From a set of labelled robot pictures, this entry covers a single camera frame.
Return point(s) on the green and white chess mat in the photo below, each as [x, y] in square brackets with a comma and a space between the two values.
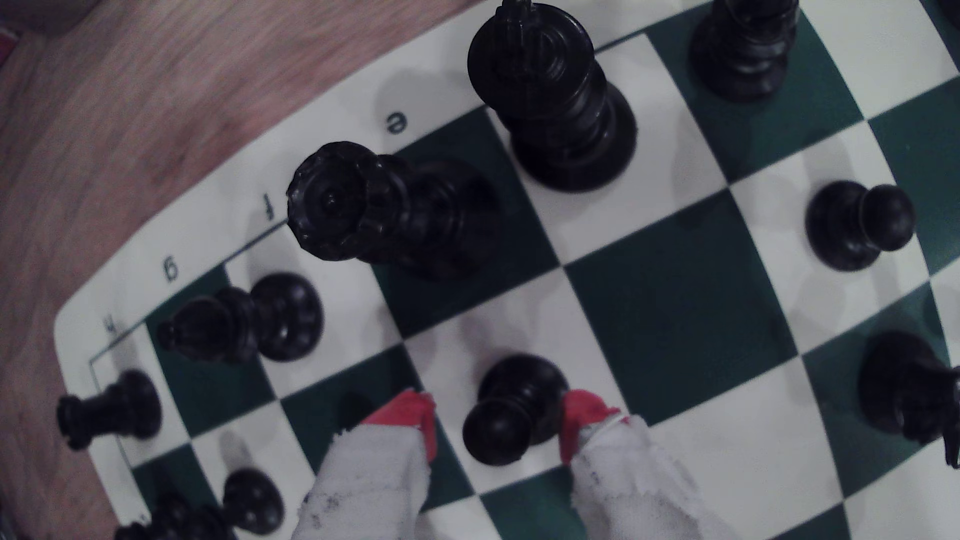
[675, 315]

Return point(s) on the black chess bishop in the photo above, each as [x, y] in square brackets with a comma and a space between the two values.
[742, 52]
[285, 315]

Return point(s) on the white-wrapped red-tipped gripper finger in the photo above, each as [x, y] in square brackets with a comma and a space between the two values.
[630, 487]
[367, 487]

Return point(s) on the black chess knight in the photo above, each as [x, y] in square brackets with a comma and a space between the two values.
[900, 390]

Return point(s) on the black chess rook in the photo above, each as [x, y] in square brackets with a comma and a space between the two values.
[127, 409]

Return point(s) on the black chess pawn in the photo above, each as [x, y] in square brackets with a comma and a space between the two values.
[840, 225]
[517, 397]
[172, 521]
[251, 499]

